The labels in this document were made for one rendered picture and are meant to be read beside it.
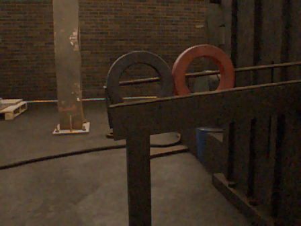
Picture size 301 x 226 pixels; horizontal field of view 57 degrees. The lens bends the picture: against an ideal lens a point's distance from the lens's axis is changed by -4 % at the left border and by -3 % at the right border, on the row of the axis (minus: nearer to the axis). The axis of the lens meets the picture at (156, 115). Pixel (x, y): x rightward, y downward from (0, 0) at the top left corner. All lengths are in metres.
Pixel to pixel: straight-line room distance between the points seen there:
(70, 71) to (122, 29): 3.80
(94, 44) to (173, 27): 1.94
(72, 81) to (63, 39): 0.47
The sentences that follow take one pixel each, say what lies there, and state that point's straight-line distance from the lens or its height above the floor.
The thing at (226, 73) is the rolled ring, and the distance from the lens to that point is 0.84.
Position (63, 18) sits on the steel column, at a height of 1.26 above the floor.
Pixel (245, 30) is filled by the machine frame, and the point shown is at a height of 0.88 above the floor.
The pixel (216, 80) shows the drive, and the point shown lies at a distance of 2.12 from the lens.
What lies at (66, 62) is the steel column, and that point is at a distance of 3.29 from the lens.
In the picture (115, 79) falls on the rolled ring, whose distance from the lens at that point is 0.76.
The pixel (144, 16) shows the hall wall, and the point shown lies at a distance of 7.05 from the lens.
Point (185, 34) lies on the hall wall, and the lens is 7.23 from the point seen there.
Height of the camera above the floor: 0.70
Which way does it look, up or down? 9 degrees down
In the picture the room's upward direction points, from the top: 1 degrees counter-clockwise
